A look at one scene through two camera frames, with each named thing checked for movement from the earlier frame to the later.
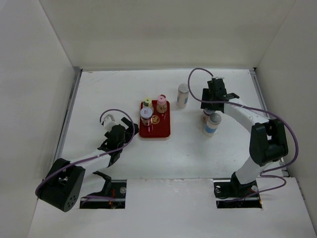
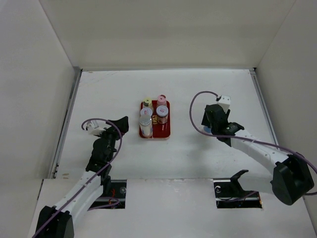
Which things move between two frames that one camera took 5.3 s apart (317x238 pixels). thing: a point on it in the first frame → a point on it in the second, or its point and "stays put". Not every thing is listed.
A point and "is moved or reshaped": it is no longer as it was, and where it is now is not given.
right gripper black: x=207 y=105 → x=205 y=120
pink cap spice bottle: x=161 y=105 stays put
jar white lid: x=205 y=114 is moved or reshaped
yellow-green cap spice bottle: x=147 y=102 stays put
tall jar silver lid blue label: x=183 y=95 → x=145 y=124
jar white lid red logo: x=146 y=116 stays put
